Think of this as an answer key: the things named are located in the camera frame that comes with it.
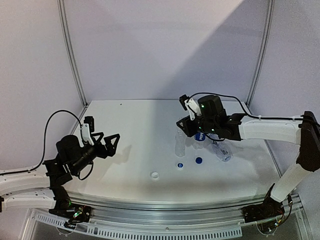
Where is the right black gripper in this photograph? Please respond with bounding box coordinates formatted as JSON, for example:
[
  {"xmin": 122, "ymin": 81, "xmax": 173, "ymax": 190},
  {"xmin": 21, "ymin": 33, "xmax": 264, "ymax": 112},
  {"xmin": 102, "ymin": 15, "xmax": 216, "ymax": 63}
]
[{"xmin": 176, "ymin": 115, "xmax": 217, "ymax": 137}]

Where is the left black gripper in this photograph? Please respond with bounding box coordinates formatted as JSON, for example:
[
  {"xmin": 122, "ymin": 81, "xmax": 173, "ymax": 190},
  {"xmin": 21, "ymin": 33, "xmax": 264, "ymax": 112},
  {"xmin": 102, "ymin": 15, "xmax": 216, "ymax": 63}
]
[{"xmin": 71, "ymin": 132, "xmax": 120, "ymax": 175}]

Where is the clear ribbed plastic bottle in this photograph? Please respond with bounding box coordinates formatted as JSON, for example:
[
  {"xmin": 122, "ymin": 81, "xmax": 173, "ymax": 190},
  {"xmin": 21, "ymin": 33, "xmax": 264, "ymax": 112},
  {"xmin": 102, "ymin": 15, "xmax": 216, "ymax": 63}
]
[{"xmin": 174, "ymin": 123, "xmax": 186, "ymax": 158}]

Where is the Pepsi bottle blue label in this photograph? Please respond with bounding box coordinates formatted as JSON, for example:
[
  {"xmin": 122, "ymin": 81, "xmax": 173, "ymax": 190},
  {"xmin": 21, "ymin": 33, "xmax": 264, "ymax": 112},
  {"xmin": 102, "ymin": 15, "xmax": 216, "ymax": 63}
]
[{"xmin": 192, "ymin": 132, "xmax": 210, "ymax": 150}]

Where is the blue Pepsi bottle cap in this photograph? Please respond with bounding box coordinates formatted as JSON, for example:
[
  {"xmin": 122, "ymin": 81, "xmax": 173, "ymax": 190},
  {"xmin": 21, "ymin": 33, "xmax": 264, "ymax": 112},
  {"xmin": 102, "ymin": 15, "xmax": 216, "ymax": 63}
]
[{"xmin": 195, "ymin": 157, "xmax": 203, "ymax": 164}]

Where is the Pocari Sweat blue white cap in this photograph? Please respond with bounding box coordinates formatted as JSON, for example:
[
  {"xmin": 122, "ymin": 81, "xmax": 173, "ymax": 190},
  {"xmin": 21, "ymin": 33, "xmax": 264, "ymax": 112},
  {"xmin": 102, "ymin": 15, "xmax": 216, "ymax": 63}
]
[{"xmin": 177, "ymin": 162, "xmax": 184, "ymax": 169}]

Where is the crushed clear plastic bottle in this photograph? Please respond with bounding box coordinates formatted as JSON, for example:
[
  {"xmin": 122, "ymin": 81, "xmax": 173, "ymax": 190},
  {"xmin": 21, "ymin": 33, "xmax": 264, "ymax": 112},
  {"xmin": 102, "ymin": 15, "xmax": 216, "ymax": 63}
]
[{"xmin": 207, "ymin": 134, "xmax": 233, "ymax": 162}]

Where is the clear white bottle cap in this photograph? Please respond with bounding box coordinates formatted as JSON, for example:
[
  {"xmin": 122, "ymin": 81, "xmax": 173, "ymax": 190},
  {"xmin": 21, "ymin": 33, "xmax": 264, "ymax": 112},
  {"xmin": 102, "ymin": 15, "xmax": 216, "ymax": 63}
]
[{"xmin": 150, "ymin": 172, "xmax": 160, "ymax": 180}]

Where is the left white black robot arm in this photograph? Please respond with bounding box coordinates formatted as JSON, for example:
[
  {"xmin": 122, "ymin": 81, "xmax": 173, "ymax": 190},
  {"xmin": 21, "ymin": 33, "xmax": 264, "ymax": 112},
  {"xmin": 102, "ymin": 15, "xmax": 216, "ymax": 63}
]
[{"xmin": 0, "ymin": 132, "xmax": 120, "ymax": 217}]

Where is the perforated clear acrylic plate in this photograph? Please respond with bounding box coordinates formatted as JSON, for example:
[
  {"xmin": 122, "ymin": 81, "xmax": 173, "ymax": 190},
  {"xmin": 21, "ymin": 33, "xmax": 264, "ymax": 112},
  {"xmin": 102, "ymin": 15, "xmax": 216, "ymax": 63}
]
[{"xmin": 21, "ymin": 203, "xmax": 314, "ymax": 240}]

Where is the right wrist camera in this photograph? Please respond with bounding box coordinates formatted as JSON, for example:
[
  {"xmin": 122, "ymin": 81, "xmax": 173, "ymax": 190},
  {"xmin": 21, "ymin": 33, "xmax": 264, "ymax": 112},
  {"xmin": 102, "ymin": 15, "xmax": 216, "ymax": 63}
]
[{"xmin": 179, "ymin": 94, "xmax": 202, "ymax": 121}]

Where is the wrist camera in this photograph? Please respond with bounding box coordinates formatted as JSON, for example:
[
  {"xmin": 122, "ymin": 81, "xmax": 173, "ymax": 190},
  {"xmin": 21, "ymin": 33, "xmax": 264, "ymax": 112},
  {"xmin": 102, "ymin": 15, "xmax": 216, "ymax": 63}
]
[
  {"xmin": 80, "ymin": 116, "xmax": 95, "ymax": 146},
  {"xmin": 179, "ymin": 94, "xmax": 202, "ymax": 121}
]

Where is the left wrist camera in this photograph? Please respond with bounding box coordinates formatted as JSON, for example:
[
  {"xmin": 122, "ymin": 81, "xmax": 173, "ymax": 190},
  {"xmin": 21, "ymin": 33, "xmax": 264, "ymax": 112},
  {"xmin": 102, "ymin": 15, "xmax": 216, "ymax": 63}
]
[{"xmin": 80, "ymin": 116, "xmax": 95, "ymax": 146}]

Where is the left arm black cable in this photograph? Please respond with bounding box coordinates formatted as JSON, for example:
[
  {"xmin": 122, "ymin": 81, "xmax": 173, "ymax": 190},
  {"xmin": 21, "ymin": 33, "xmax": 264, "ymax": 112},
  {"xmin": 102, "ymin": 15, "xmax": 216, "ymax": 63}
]
[{"xmin": 0, "ymin": 110, "xmax": 85, "ymax": 176}]

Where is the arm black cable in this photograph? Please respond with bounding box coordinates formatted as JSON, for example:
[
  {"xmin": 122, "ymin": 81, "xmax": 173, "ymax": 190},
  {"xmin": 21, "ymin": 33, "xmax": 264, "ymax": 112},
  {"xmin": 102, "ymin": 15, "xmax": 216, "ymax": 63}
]
[
  {"xmin": 188, "ymin": 92, "xmax": 306, "ymax": 121},
  {"xmin": 0, "ymin": 110, "xmax": 85, "ymax": 176}
]

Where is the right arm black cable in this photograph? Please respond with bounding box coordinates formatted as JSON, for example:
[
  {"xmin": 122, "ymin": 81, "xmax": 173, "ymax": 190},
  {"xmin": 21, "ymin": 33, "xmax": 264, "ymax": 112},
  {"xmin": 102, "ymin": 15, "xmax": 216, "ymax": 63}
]
[{"xmin": 188, "ymin": 92, "xmax": 306, "ymax": 121}]

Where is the aluminium front rail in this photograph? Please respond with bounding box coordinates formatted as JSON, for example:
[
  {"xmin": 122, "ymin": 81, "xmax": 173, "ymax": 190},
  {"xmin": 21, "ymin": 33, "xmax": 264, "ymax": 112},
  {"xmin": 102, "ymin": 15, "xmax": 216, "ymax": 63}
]
[{"xmin": 70, "ymin": 193, "xmax": 264, "ymax": 225}]

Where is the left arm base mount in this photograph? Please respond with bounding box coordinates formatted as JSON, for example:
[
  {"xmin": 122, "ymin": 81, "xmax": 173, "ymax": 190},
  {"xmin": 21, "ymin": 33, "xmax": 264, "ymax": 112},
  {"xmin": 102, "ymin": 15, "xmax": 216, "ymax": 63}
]
[{"xmin": 48, "ymin": 187, "xmax": 91, "ymax": 228}]

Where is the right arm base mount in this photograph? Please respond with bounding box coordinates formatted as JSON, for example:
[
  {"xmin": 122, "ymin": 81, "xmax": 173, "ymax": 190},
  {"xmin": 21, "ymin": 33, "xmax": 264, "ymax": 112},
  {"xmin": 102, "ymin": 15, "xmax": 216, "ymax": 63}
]
[{"xmin": 241, "ymin": 188, "xmax": 293, "ymax": 227}]

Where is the left aluminium corner post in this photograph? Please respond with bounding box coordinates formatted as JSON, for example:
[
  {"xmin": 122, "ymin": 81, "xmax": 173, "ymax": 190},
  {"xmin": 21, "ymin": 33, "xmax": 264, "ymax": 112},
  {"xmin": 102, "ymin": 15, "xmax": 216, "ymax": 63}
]
[{"xmin": 57, "ymin": 0, "xmax": 89, "ymax": 108}]

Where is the aluminium corner post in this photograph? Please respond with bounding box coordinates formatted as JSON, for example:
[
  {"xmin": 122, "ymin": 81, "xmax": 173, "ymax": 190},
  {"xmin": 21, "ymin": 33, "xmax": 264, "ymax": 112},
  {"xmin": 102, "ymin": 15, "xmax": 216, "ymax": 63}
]
[
  {"xmin": 245, "ymin": 0, "xmax": 275, "ymax": 108},
  {"xmin": 57, "ymin": 0, "xmax": 89, "ymax": 108}
]

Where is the right aluminium corner post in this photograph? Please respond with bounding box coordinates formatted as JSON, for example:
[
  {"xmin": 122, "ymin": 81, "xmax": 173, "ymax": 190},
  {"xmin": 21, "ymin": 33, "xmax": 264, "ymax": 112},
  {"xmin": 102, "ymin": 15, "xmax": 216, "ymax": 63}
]
[{"xmin": 245, "ymin": 0, "xmax": 275, "ymax": 108}]

